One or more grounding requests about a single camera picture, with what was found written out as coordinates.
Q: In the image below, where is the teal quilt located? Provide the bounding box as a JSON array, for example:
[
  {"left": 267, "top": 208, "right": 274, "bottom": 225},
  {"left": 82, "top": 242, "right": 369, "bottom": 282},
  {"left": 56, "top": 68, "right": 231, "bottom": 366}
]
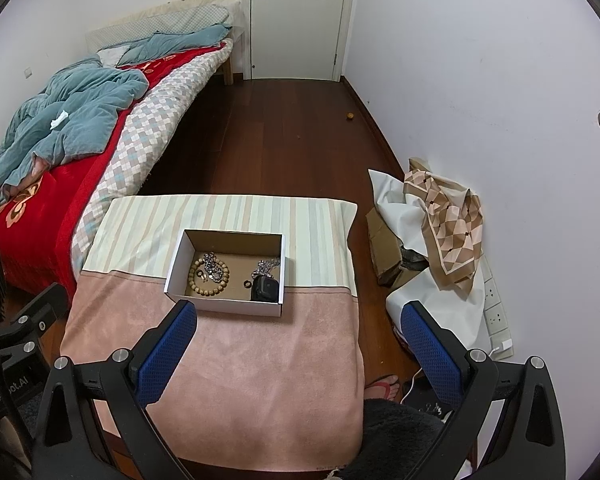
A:
[{"left": 0, "top": 22, "right": 233, "bottom": 206}]

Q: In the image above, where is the dark fuzzy clothing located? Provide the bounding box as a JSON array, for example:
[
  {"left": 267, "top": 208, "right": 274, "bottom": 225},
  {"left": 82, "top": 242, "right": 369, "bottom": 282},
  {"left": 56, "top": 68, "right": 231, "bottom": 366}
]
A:
[{"left": 340, "top": 397, "right": 446, "bottom": 480}]

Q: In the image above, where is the red blanket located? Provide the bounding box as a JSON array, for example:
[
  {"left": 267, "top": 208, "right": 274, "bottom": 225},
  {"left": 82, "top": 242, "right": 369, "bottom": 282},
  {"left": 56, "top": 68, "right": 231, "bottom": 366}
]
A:
[{"left": 0, "top": 42, "right": 233, "bottom": 301}]

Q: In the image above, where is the pink and striped tablecloth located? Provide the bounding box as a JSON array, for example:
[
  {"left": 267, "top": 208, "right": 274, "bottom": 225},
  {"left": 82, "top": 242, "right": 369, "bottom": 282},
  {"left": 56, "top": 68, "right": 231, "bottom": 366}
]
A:
[{"left": 60, "top": 194, "right": 366, "bottom": 473}]

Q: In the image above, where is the person's foot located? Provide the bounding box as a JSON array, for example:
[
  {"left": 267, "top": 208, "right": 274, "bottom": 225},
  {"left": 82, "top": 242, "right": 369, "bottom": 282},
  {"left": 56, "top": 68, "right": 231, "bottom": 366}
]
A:
[{"left": 365, "top": 372, "right": 401, "bottom": 403}]

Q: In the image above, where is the red flip-flop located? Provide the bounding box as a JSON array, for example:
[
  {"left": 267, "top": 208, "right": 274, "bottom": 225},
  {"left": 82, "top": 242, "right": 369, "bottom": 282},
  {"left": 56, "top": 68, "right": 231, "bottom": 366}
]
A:
[{"left": 364, "top": 372, "right": 402, "bottom": 403}]

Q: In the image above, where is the brown patterned scarf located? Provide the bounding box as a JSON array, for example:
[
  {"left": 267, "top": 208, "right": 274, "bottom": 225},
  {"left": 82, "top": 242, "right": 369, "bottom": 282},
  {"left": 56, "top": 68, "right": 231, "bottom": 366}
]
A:
[{"left": 402, "top": 157, "right": 482, "bottom": 301}]

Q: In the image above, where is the white power strip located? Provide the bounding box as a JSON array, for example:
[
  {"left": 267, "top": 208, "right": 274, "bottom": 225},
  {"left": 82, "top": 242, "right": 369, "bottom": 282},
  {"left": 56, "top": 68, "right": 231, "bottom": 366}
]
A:
[{"left": 480, "top": 255, "right": 511, "bottom": 336}]

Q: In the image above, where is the white cardboard box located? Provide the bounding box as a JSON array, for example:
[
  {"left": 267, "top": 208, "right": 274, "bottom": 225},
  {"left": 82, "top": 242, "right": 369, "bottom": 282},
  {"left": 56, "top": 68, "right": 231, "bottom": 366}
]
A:
[{"left": 164, "top": 229, "right": 287, "bottom": 318}]

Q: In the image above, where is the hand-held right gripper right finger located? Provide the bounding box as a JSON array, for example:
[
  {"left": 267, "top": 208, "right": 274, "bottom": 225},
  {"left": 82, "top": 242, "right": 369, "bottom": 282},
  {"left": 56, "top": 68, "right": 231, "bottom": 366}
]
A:
[{"left": 401, "top": 301, "right": 566, "bottom": 480}]

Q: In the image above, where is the brown cardboard box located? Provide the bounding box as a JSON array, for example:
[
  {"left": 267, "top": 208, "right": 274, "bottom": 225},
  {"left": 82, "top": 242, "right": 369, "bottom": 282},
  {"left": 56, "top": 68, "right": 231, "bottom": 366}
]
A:
[{"left": 365, "top": 207, "right": 431, "bottom": 288}]

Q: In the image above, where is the beige headboard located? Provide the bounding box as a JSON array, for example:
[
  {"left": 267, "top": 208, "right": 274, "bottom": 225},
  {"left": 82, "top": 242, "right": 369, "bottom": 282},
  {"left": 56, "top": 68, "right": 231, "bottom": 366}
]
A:
[{"left": 85, "top": 0, "right": 243, "bottom": 51}]

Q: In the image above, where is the checked bed sheet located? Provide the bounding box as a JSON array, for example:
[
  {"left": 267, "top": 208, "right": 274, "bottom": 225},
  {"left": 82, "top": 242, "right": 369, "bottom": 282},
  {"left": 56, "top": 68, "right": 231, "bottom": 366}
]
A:
[{"left": 72, "top": 52, "right": 236, "bottom": 271}]

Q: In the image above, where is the wooden bead bracelet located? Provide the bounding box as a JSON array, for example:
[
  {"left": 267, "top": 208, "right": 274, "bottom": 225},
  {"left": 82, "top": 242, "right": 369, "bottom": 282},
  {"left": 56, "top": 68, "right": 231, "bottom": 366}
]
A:
[{"left": 188, "top": 256, "right": 230, "bottom": 297}]

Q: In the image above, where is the thin silver chain necklace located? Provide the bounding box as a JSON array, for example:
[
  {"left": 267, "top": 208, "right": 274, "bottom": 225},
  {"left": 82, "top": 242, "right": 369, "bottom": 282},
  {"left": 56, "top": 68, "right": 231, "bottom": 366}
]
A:
[{"left": 250, "top": 256, "right": 282, "bottom": 281}]

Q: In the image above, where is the white cable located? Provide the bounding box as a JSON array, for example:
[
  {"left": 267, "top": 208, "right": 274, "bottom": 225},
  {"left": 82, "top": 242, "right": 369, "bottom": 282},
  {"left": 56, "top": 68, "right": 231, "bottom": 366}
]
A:
[{"left": 400, "top": 365, "right": 423, "bottom": 406}]

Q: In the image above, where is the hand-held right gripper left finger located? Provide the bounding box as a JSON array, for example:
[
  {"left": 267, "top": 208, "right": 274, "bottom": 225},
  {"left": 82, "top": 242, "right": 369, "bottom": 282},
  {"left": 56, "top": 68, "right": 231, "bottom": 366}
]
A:
[{"left": 30, "top": 300, "right": 197, "bottom": 480}]

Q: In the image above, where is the chunky silver chain bracelet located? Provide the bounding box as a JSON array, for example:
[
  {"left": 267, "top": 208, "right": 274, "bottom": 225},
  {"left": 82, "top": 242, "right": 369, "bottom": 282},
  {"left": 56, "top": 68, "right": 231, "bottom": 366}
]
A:
[{"left": 200, "top": 252, "right": 231, "bottom": 283}]

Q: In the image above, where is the white door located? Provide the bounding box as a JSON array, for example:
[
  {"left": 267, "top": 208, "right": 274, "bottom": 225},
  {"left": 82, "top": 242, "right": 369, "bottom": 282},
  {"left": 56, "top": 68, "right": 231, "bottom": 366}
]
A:
[{"left": 250, "top": 0, "right": 351, "bottom": 81}]

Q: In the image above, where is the wooden bed leg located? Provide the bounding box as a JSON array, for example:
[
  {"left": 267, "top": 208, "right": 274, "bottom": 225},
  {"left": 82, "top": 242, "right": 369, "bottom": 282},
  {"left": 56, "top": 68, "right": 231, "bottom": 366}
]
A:
[{"left": 222, "top": 40, "right": 246, "bottom": 86}]

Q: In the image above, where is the white cloth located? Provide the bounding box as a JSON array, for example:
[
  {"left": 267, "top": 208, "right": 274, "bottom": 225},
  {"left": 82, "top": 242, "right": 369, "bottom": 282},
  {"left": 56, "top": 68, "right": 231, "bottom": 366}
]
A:
[{"left": 367, "top": 167, "right": 491, "bottom": 361}]

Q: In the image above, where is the white pillow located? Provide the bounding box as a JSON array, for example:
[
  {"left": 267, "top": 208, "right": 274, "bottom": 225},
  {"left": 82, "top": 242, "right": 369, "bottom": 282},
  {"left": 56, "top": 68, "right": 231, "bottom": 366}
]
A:
[{"left": 97, "top": 42, "right": 131, "bottom": 66}]

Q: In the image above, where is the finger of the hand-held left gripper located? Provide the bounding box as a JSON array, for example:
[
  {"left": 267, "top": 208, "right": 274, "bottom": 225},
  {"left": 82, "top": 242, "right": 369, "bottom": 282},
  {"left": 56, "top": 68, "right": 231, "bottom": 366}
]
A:
[{"left": 0, "top": 282, "right": 76, "bottom": 361}]

